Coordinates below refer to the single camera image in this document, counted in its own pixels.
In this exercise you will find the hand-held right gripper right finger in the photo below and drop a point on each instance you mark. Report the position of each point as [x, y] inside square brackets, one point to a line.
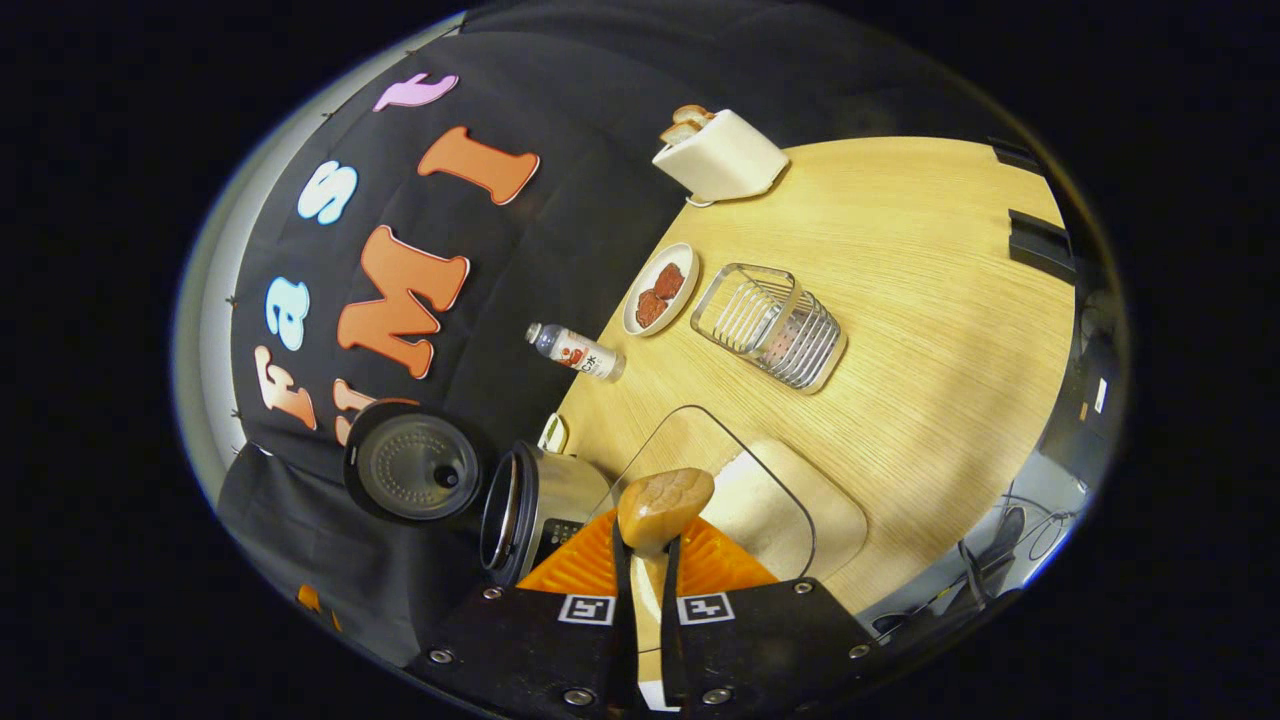
[770, 645]

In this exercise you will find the small white sauce dish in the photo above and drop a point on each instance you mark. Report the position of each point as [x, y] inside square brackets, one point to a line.
[553, 433]

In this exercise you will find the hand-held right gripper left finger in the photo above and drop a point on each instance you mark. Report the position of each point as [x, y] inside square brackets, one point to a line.
[520, 645]

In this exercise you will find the wooden spoon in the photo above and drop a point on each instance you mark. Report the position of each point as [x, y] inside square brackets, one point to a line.
[665, 505]

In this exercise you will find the black backdrop cloth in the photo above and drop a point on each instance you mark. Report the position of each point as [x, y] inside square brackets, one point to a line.
[580, 230]

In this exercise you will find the clear box of rice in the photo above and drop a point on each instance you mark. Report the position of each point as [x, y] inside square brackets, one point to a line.
[770, 510]

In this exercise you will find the white round plate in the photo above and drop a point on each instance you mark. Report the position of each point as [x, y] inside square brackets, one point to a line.
[682, 262]

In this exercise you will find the black table clamp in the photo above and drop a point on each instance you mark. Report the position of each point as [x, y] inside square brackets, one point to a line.
[1015, 155]
[1040, 245]

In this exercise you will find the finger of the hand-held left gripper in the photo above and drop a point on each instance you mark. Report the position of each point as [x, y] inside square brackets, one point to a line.
[310, 598]

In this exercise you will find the red meat slice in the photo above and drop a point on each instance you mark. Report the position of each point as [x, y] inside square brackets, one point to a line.
[670, 280]
[651, 310]

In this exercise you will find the black equipment box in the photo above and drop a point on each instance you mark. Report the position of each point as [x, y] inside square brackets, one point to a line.
[1075, 420]

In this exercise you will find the small clear drink bottle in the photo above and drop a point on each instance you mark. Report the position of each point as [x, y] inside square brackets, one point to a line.
[580, 352]

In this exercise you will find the black and silver rice cooker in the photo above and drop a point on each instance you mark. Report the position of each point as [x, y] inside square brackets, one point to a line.
[560, 495]

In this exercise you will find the white toaster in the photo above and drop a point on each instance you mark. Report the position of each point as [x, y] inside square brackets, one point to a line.
[730, 160]

